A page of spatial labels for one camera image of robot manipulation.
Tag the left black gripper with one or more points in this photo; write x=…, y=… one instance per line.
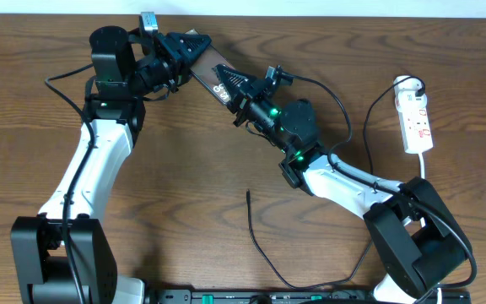
x=180, y=54

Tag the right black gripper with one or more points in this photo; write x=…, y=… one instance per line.
x=246, y=89

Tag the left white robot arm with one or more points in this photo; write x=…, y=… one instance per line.
x=61, y=255

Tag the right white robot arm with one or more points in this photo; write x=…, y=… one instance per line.
x=420, y=244

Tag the white power strip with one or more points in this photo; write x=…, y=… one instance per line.
x=410, y=102

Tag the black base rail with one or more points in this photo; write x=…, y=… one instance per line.
x=261, y=296

